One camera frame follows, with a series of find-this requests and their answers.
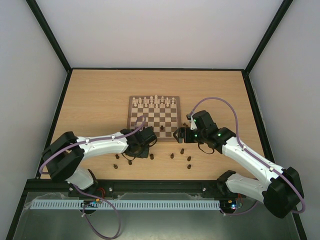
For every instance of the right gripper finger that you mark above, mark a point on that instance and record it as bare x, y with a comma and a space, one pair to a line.
178, 136
179, 130

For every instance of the grey slotted cable duct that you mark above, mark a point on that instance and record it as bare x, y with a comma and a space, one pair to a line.
73, 204

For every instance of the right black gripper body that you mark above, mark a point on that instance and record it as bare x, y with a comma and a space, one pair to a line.
186, 135

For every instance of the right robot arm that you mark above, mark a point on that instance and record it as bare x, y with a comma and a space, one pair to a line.
279, 189

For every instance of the wooden chess board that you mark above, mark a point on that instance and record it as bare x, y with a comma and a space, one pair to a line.
155, 115

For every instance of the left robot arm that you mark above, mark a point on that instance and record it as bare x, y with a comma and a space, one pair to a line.
62, 159

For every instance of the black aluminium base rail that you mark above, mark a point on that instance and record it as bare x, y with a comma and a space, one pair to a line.
204, 188

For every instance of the white rook left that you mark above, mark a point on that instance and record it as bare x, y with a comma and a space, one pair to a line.
135, 100

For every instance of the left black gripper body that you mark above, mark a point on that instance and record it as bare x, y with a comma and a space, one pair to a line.
141, 153

